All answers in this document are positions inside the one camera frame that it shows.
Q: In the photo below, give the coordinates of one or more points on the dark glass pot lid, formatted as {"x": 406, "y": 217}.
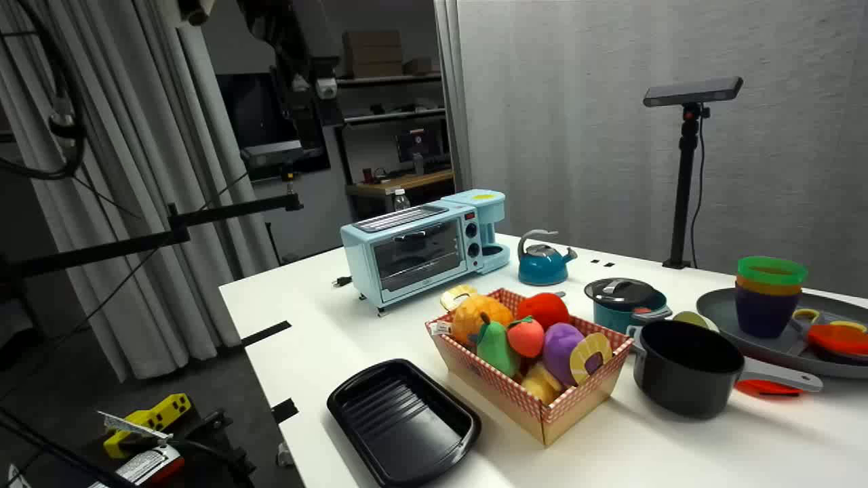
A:
{"x": 620, "y": 291}

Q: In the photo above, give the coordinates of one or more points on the teal toy pot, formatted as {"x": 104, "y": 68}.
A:
{"x": 623, "y": 318}

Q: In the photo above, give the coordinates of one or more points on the light blue toaster oven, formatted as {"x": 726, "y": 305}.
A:
{"x": 417, "y": 247}

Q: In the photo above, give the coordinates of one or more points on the orange plush pumpkin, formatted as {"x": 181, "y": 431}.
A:
{"x": 479, "y": 316}

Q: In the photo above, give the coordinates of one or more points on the teal toy kettle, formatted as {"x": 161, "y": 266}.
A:
{"x": 542, "y": 266}

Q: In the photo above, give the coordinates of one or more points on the green plush pear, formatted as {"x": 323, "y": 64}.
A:
{"x": 498, "y": 352}

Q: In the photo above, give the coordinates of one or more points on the red plush tomato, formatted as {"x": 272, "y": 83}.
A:
{"x": 543, "y": 311}

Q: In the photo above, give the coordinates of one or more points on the red plush strawberry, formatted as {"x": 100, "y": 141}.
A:
{"x": 527, "y": 339}

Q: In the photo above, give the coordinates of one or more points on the purple plush eggplant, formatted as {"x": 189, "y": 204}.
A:
{"x": 559, "y": 349}

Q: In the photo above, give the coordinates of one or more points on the red checkered cardboard basket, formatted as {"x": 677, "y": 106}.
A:
{"x": 506, "y": 399}

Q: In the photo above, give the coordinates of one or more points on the yellow plush toy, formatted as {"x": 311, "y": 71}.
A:
{"x": 542, "y": 383}

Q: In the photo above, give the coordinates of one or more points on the grey backdrop curtain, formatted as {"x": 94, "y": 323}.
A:
{"x": 580, "y": 137}

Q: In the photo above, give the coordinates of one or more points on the black baking tray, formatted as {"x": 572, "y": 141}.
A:
{"x": 398, "y": 423}

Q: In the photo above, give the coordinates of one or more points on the black table clamp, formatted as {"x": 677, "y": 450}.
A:
{"x": 287, "y": 410}
{"x": 266, "y": 335}

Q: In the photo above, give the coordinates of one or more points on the purple yellow plush slice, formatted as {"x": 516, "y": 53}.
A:
{"x": 591, "y": 357}

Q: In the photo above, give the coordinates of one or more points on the brown cardboard box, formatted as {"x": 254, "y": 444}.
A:
{"x": 374, "y": 55}

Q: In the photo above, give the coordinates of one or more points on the black boom pole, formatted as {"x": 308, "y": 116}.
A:
{"x": 91, "y": 254}
{"x": 235, "y": 209}

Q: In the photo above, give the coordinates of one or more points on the black monitor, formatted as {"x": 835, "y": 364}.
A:
{"x": 266, "y": 118}

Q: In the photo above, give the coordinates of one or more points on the pale yellow toy slice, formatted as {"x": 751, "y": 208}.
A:
{"x": 695, "y": 318}

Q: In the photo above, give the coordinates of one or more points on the grey round serving tray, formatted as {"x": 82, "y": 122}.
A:
{"x": 722, "y": 312}

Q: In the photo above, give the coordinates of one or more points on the white pleated curtain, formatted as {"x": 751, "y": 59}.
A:
{"x": 138, "y": 137}

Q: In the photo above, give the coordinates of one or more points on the yellow hand tool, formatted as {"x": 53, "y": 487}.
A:
{"x": 152, "y": 418}

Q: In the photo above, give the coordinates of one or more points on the purple plastic cup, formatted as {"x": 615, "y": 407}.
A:
{"x": 763, "y": 316}

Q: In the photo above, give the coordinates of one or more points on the orange plastic cup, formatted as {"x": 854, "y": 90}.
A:
{"x": 770, "y": 289}

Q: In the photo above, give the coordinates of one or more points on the green plastic cup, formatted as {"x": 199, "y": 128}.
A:
{"x": 771, "y": 269}

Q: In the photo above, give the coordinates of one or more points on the red and white device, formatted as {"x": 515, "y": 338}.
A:
{"x": 151, "y": 465}

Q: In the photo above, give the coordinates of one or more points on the orange plastic plate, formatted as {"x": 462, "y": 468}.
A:
{"x": 840, "y": 339}

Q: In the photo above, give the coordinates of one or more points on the yellow toy piece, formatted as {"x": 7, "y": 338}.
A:
{"x": 847, "y": 323}

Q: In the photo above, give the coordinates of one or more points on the black camera stand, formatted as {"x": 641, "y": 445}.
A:
{"x": 685, "y": 192}

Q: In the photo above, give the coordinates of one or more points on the black bar camera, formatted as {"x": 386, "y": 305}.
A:
{"x": 694, "y": 90}

